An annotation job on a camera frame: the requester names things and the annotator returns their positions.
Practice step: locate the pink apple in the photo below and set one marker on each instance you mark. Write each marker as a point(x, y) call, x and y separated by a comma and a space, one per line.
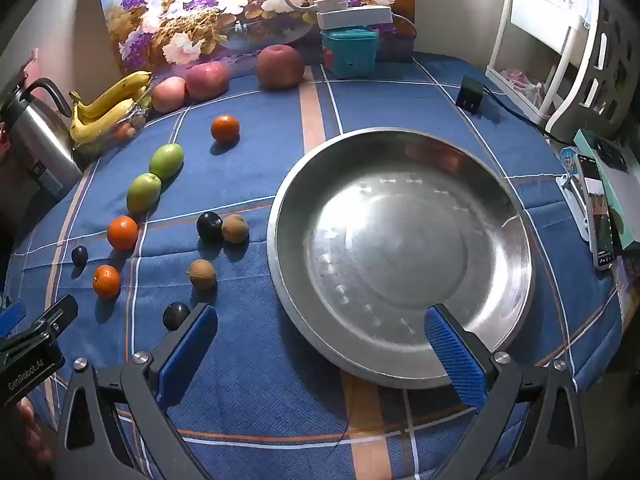
point(168, 93)

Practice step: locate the yellow banana bunch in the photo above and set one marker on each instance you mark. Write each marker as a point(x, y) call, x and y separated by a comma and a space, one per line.
point(107, 105)

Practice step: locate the blue plaid tablecloth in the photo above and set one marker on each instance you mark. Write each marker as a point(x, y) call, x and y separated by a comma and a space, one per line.
point(400, 105)

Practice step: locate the white perforated panel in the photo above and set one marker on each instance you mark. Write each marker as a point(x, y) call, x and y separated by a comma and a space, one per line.
point(600, 75)

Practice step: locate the round steel basin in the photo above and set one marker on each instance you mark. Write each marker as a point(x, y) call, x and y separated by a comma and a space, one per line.
point(400, 240)

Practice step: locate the black smartphone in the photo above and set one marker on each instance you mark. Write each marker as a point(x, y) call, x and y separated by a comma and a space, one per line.
point(597, 220)

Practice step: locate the orange tangerine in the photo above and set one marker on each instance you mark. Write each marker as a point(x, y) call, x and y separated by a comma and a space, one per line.
point(225, 128)
point(122, 232)
point(106, 281)

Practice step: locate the black power adapter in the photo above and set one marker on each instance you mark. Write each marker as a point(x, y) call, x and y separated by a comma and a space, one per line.
point(470, 94)

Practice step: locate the person's left hand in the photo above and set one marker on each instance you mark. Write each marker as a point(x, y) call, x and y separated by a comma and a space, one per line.
point(31, 422)

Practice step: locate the green jujube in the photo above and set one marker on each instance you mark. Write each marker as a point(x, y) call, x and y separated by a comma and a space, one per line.
point(144, 192)
point(166, 160)

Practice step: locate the blue round packet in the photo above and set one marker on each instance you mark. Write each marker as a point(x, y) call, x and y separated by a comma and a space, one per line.
point(570, 158)

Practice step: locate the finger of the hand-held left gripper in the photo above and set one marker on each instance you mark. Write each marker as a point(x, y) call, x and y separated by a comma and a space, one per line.
point(55, 317)
point(10, 315)

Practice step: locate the teal cardboard box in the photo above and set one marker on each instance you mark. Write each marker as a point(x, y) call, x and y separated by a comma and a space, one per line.
point(625, 195)

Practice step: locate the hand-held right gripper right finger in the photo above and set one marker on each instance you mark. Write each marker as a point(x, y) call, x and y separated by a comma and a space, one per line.
point(455, 355)

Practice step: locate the clear bowl of produce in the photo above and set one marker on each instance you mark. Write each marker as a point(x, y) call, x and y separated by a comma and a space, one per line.
point(122, 133)

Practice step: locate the brown kiwi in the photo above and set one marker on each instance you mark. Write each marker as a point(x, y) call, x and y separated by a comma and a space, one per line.
point(202, 274)
point(235, 228)

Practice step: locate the large dark red apple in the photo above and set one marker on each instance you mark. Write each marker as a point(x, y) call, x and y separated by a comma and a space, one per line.
point(280, 66)

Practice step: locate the dark plum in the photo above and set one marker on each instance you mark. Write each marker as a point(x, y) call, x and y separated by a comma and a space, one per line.
point(175, 315)
point(79, 256)
point(209, 226)

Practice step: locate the flower painting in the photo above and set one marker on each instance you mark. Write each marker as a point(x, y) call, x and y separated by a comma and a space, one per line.
point(200, 10)

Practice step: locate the pink plastic bag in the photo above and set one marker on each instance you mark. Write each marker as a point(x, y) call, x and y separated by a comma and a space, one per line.
point(525, 85)

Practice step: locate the white phone stand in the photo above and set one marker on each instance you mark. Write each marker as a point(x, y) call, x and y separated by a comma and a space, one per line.
point(575, 205)

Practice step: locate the dark storage box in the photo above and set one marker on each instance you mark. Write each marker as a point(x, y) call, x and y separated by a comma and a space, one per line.
point(396, 45)

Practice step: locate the teal plastic box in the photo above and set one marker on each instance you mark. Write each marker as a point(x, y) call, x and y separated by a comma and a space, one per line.
point(350, 52)

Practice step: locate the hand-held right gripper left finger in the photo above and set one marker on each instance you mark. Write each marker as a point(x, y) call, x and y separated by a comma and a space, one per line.
point(187, 355)

